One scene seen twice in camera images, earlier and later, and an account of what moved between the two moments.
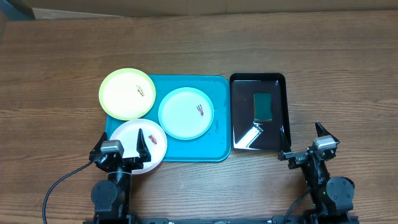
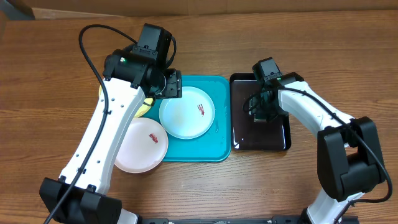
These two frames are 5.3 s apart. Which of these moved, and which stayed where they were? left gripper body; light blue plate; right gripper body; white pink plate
Moved: right gripper body; left gripper body
Stayed: white pink plate; light blue plate
